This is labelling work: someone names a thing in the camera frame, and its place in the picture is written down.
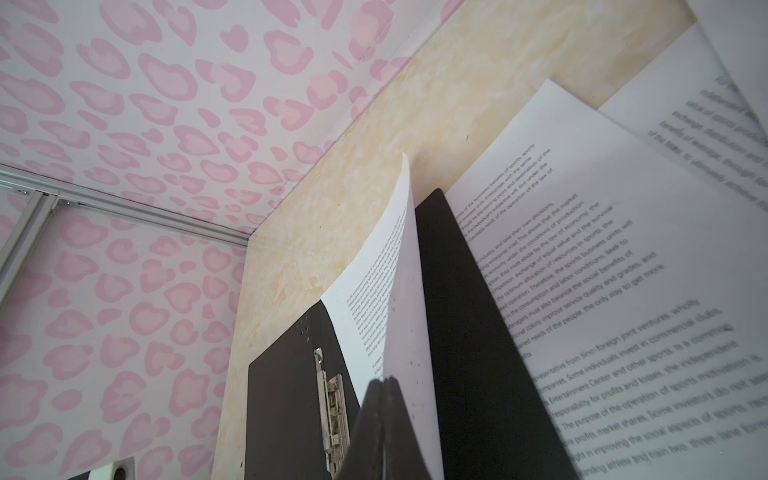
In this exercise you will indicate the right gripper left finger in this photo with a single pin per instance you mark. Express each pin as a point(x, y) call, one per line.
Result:
point(364, 457)

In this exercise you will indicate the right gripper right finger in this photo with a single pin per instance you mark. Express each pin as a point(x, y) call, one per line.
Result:
point(402, 457)

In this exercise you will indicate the blue black file folder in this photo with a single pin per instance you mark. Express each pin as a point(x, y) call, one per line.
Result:
point(492, 421)

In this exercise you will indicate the printed paper sheet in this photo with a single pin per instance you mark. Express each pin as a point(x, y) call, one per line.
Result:
point(377, 309)
point(635, 293)

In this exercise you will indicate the metal folder clip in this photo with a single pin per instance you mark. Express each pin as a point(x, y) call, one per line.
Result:
point(333, 416)

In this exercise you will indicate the printed paper sheet far corner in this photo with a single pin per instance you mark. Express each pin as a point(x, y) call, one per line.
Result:
point(737, 29)

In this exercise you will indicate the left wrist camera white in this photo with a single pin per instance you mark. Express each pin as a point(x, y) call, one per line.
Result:
point(123, 469)

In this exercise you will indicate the aluminium frame post back left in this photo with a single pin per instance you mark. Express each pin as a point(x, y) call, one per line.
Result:
point(119, 206)

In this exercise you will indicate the aluminium frame strut diagonal left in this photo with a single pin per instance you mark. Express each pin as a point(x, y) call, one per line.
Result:
point(23, 239)

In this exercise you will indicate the printed paper sheet right wall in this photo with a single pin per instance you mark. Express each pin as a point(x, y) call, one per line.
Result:
point(685, 104)

